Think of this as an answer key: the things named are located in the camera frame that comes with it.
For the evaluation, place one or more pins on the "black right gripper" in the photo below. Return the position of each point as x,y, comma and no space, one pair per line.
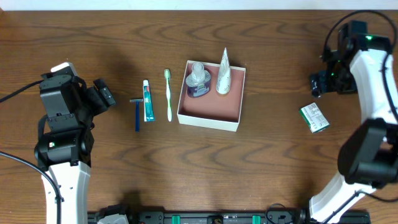
319,83

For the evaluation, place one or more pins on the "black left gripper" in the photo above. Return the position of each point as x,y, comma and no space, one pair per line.
101,93

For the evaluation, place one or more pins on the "blue disposable razor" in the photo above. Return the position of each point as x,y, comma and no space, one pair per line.
137,102

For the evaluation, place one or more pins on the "green white soap box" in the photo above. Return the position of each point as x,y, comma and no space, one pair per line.
314,118

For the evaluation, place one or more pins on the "teal toothpaste tube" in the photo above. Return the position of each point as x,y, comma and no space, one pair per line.
148,107

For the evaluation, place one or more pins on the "green white toothbrush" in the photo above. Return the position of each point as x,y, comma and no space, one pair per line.
168,94

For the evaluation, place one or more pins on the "clear pump soap bottle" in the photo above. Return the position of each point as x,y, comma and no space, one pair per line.
199,81

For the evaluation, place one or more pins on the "white floral lotion tube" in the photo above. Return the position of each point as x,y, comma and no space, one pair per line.
223,84

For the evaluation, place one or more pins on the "white cardboard box pink interior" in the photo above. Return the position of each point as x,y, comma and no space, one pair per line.
214,110

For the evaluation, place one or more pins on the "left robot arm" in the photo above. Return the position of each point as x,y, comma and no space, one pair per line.
65,142

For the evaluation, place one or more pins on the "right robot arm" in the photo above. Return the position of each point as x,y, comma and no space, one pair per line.
367,161

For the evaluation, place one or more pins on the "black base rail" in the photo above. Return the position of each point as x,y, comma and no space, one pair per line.
123,214

